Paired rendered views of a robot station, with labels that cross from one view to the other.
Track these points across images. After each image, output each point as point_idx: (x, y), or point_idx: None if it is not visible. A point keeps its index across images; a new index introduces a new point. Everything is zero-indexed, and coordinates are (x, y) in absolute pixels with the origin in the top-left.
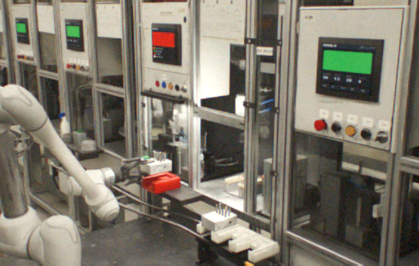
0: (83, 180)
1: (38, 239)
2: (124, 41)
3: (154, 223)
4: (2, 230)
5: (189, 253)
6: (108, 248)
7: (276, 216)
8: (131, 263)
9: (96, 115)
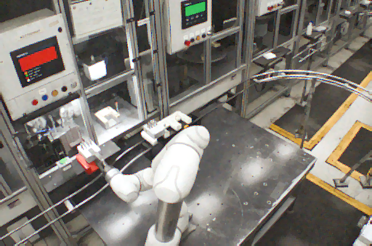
0: None
1: (183, 219)
2: None
3: (88, 191)
4: (176, 244)
5: (138, 167)
6: (128, 212)
7: (163, 104)
8: (152, 194)
9: None
